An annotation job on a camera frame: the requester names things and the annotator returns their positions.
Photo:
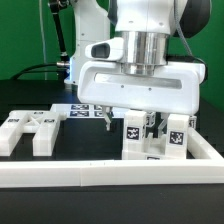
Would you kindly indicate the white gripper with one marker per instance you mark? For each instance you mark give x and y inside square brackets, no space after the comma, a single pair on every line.
[173,88]

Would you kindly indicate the white chair seat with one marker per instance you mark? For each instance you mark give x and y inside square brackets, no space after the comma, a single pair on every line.
[151,148]

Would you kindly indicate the white chair back frame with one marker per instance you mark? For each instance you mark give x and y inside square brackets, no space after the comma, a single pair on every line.
[44,125]

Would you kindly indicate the small white tag cube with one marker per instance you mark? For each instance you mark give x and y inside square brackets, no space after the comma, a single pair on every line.
[193,122]
[151,119]

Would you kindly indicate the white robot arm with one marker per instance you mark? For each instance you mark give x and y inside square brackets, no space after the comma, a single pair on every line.
[145,26]

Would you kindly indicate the white marker sheet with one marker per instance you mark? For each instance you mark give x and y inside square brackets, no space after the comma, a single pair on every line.
[78,111]

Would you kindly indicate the white L-shaped fence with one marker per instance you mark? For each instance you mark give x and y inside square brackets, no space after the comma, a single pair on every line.
[206,167]

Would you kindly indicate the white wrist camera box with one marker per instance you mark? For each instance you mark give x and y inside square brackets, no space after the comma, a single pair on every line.
[109,50]

